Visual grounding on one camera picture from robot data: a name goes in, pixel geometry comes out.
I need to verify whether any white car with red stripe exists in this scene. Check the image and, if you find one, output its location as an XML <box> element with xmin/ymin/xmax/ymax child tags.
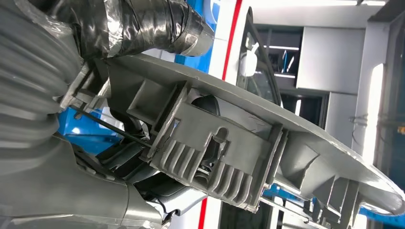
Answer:
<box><xmin>169</xmin><ymin>0</ymin><xmax>284</xmax><ymax>229</ymax></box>

